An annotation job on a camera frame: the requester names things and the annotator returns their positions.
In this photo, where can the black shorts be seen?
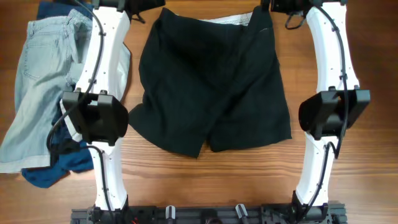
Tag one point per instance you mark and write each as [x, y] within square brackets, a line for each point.
[209, 83]

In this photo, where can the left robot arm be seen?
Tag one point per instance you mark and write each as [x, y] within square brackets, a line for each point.
[93, 110]

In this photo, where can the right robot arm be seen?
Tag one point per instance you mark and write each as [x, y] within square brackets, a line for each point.
[332, 110]

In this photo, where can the dark blue garment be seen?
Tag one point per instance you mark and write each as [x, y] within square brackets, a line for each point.
[69, 156]

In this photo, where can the light blue denim shorts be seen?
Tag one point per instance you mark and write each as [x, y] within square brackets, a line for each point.
[58, 55]

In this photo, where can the left grey rail clip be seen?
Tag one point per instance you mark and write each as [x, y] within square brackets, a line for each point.
[170, 213]

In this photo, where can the grey rail clip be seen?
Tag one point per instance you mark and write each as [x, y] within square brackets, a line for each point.
[242, 213]
[170, 213]

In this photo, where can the right grey rail clip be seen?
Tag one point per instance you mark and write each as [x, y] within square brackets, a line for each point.
[242, 213]

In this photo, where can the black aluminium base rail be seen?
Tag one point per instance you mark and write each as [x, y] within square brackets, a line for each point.
[268, 213]

